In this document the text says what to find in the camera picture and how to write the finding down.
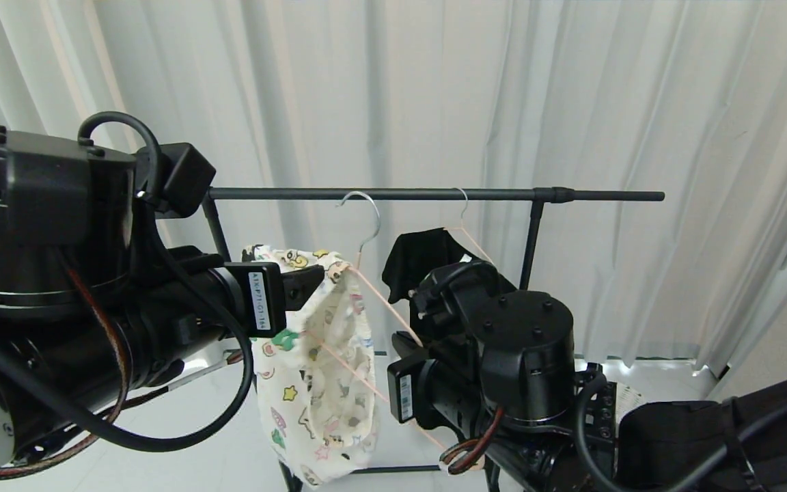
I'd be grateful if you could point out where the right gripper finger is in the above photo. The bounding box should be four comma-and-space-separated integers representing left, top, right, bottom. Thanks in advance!
391, 331, 428, 363

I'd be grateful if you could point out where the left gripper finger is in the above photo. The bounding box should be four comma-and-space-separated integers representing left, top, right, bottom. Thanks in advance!
284, 265, 326, 312

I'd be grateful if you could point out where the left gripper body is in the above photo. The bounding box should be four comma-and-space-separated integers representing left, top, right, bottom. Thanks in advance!
161, 262, 288, 356

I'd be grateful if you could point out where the cream printed garment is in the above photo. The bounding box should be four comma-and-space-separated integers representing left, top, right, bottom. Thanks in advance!
242, 245, 381, 487

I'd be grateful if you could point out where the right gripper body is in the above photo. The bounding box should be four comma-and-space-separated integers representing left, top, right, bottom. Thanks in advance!
387, 355, 497, 435

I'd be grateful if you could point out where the black sleeveless shirt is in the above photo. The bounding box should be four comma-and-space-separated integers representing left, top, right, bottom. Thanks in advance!
381, 228, 517, 305

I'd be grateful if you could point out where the pink clothes hanger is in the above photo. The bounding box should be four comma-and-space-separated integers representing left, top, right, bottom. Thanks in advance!
445, 188, 497, 267
335, 191, 486, 472

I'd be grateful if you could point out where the white laundry basket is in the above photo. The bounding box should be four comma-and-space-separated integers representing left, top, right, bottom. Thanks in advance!
613, 384, 648, 424

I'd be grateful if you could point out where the black clothes rack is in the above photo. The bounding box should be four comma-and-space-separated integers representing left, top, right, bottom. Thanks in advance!
199, 187, 666, 492

